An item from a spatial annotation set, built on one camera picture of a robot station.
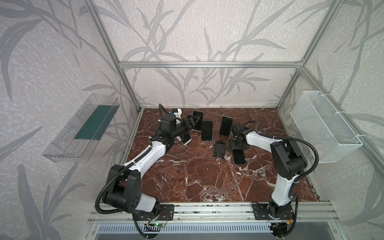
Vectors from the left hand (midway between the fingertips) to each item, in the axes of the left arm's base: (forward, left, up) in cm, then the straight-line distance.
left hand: (199, 117), depth 80 cm
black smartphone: (-11, -25, -25) cm, 37 cm away
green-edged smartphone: (+9, -18, -16) cm, 26 cm away
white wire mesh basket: (-14, -55, +9) cm, 58 cm away
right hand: (0, -24, -25) cm, 35 cm away
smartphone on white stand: (0, +9, -22) cm, 24 cm away
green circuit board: (-47, +19, -25) cm, 56 cm away
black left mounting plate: (-42, +16, -24) cm, 51 cm away
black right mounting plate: (-41, -31, -24) cm, 56 cm away
